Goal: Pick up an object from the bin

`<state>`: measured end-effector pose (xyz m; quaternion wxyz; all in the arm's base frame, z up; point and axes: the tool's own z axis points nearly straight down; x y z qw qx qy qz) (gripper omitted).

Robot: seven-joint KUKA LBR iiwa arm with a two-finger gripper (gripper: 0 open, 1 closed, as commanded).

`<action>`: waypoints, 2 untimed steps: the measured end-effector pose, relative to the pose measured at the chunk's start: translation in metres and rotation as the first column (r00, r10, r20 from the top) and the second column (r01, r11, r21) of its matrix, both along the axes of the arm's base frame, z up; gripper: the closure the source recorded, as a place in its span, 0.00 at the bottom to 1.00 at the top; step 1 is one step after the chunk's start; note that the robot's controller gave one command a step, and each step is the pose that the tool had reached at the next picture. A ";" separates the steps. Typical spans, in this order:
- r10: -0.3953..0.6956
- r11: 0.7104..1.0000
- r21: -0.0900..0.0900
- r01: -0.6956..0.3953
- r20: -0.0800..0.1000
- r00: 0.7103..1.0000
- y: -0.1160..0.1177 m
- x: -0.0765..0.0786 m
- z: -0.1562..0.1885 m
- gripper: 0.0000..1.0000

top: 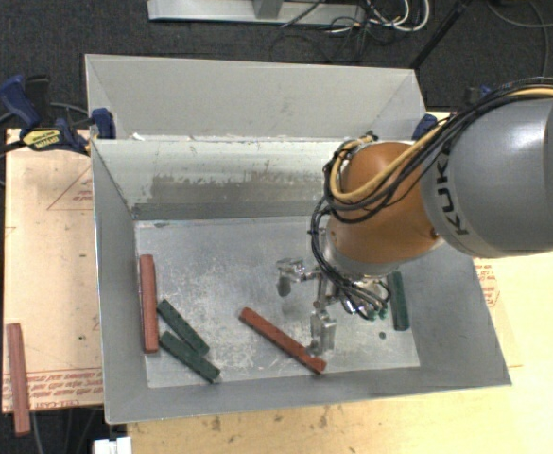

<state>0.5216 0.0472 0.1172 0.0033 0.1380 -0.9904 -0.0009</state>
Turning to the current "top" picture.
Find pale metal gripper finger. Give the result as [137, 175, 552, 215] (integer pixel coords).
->
[275, 256, 306, 299]
[308, 310, 338, 356]

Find red-brown flat block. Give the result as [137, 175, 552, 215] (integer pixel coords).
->
[138, 253, 161, 355]
[5, 323, 32, 438]
[238, 306, 328, 375]

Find grey metal bin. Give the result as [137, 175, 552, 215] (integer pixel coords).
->
[84, 53, 512, 426]

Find dark green flat block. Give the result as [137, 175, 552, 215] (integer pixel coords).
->
[387, 271, 411, 332]
[156, 299, 211, 357]
[158, 330, 222, 384]

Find brown cardboard board, red print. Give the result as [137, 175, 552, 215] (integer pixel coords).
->
[1, 128, 526, 414]

